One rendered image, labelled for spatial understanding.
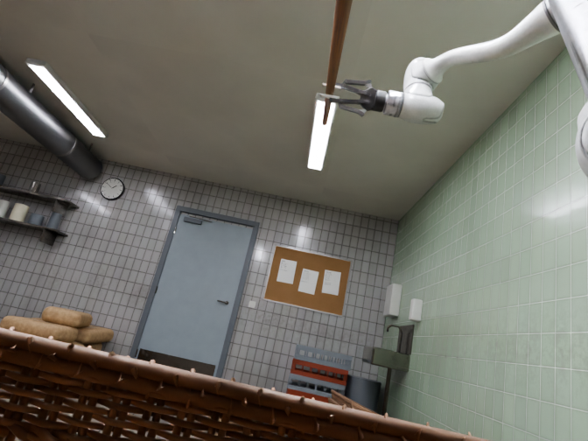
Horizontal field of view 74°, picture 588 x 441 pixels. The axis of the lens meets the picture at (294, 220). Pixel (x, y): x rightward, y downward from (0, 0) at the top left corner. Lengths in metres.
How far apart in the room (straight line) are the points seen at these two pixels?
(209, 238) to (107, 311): 1.54
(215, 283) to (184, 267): 0.47
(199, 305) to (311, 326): 1.41
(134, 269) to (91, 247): 0.65
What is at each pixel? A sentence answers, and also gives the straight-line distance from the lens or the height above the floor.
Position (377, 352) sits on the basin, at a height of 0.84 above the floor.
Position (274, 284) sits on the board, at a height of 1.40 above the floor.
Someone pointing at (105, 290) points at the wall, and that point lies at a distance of 5.52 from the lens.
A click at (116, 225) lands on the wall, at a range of 5.66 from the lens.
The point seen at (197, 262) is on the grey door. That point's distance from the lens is 5.18.
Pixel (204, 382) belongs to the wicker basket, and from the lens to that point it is 0.29.
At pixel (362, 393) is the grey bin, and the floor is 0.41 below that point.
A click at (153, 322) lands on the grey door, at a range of 5.22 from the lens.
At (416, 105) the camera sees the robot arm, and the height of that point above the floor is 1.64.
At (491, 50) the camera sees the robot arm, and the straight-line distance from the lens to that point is 1.41.
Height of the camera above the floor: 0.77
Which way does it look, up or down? 17 degrees up
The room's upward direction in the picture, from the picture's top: 13 degrees clockwise
